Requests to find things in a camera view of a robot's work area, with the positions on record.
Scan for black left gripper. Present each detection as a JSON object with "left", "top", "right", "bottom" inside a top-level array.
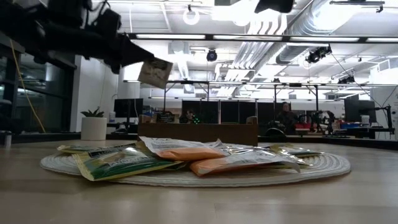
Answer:
[{"left": 46, "top": 27, "right": 155, "bottom": 75}]

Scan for white orange Tazo tea bag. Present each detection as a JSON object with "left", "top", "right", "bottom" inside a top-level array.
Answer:
[
  {"left": 188, "top": 151, "right": 302, "bottom": 177},
  {"left": 139, "top": 136, "right": 228, "bottom": 162}
]

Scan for wooden compartment tea box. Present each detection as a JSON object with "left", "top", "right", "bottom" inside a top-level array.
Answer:
[{"left": 137, "top": 115, "right": 259, "bottom": 146}]

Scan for LED strip light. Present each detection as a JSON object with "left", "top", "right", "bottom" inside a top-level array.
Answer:
[
  {"left": 213, "top": 35, "right": 282, "bottom": 41},
  {"left": 136, "top": 34, "right": 206, "bottom": 40},
  {"left": 366, "top": 37, "right": 398, "bottom": 43},
  {"left": 290, "top": 36, "right": 360, "bottom": 42}
]

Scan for black computer monitor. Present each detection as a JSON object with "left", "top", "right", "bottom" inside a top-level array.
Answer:
[
  {"left": 114, "top": 98, "right": 144, "bottom": 118},
  {"left": 344, "top": 99, "right": 377, "bottom": 124}
]

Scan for green potted plant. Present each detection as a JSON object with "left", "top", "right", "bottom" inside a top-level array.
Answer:
[{"left": 80, "top": 107, "right": 105, "bottom": 118}]

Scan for white plant pot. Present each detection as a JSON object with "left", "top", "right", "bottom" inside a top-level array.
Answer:
[{"left": 80, "top": 116, "right": 108, "bottom": 141}]

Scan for person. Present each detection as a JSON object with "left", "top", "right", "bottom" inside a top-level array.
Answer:
[
  {"left": 276, "top": 101, "right": 302, "bottom": 135},
  {"left": 179, "top": 108, "right": 196, "bottom": 124}
]

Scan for black desk partition panel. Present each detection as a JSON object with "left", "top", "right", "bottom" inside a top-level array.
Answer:
[
  {"left": 220, "top": 100, "right": 239, "bottom": 124},
  {"left": 239, "top": 101, "right": 256, "bottom": 124},
  {"left": 257, "top": 101, "right": 275, "bottom": 125}
]

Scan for grey cup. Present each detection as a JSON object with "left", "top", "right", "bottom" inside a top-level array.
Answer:
[{"left": 0, "top": 130, "right": 13, "bottom": 149}]

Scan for white woven round placemat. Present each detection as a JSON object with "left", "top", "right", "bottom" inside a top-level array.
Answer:
[{"left": 40, "top": 152, "right": 351, "bottom": 188}]

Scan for silver ceiling air duct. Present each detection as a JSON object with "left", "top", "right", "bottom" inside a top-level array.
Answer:
[{"left": 231, "top": 0, "right": 346, "bottom": 74}]

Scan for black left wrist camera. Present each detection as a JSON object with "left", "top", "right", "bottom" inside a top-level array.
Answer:
[{"left": 93, "top": 7, "right": 122, "bottom": 34}]

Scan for black metal stand frame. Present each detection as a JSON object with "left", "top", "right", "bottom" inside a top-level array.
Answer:
[
  {"left": 273, "top": 83, "right": 320, "bottom": 125},
  {"left": 163, "top": 80, "right": 211, "bottom": 121}
]

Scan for black overhead camera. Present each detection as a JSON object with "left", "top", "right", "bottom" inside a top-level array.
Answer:
[{"left": 305, "top": 44, "right": 333, "bottom": 65}]

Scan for white ring ceiling light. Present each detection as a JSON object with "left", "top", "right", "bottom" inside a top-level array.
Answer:
[{"left": 182, "top": 6, "right": 200, "bottom": 26}]

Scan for yellow cable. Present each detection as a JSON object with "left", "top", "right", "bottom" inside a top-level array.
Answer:
[{"left": 9, "top": 39, "right": 47, "bottom": 134}]

